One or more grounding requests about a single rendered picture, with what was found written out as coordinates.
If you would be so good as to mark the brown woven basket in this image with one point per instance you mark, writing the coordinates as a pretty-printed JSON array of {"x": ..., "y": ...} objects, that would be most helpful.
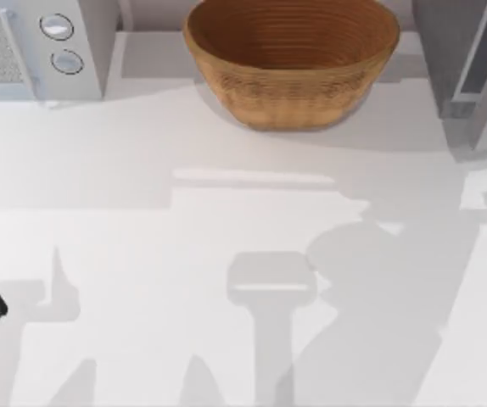
[{"x": 290, "y": 85}]

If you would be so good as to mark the pale microwave oven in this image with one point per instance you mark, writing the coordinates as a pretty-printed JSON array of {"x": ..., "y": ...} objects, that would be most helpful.
[{"x": 27, "y": 80}]

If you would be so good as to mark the round grey microwave knob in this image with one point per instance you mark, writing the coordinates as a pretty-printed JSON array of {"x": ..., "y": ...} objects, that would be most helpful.
[
  {"x": 56, "y": 26},
  {"x": 67, "y": 61}
]

